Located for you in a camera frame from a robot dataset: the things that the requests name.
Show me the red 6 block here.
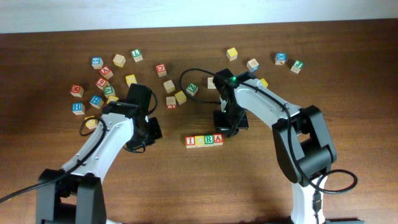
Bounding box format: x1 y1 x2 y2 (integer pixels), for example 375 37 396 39
96 78 109 90

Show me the yellow block bottom left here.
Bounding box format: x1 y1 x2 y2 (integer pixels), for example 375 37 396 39
85 116 98 129

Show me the yellow block centre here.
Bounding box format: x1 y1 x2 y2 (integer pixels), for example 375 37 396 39
174 91 187 105

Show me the yellow C block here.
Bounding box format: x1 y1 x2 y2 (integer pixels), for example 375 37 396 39
195 136 205 147

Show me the green R block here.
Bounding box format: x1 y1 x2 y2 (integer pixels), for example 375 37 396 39
204 134 214 147

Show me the yellow block upper left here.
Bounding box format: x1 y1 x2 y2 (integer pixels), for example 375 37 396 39
126 74 137 87

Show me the green Z block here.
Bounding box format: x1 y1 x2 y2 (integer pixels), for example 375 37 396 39
186 83 198 96

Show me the green J block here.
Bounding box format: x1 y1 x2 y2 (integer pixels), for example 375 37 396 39
290 60 304 74

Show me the red a block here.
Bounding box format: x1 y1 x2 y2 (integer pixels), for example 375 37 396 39
213 134 224 146
99 65 113 80

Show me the red Q block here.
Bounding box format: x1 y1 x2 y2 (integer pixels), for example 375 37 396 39
155 63 167 77

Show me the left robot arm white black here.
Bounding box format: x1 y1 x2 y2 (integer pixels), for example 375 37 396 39
35 84 162 224

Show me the blue H block far-left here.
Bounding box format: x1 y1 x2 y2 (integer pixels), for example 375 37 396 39
72 103 85 115

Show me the wooden block centre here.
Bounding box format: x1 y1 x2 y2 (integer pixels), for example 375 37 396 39
164 80 175 94

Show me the red I block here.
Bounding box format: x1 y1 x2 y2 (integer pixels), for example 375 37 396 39
185 136 196 148

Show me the plain wooden block top-left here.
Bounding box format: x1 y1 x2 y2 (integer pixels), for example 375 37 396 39
113 54 126 68

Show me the green W block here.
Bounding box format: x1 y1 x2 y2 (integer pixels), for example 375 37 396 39
103 85 116 98

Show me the wooden block red side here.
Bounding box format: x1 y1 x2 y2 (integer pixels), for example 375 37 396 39
166 96 177 109

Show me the yellow block top right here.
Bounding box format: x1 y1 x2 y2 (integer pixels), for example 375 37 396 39
226 47 238 61

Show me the blue H block tilted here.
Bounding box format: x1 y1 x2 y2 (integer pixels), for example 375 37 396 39
90 95 104 109

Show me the yellow K block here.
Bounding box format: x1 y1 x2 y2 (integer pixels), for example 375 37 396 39
260 78 269 88

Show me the blue S block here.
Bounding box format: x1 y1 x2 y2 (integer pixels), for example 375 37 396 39
91 57 103 70

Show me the red M block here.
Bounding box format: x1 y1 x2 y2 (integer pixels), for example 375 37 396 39
70 85 84 97

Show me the blue X block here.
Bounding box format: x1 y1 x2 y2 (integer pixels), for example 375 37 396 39
275 52 287 65

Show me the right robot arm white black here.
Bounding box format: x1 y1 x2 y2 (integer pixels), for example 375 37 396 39
213 68 337 223

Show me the white wooden block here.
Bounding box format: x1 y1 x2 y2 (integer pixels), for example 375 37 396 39
207 77 216 90

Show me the yellow block beside H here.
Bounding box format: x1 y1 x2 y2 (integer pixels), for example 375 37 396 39
106 96 119 104

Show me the wooden block blue D side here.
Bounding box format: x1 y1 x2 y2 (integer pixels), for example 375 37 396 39
246 58 259 72

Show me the green T block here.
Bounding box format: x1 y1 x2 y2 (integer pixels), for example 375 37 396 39
131 49 143 62

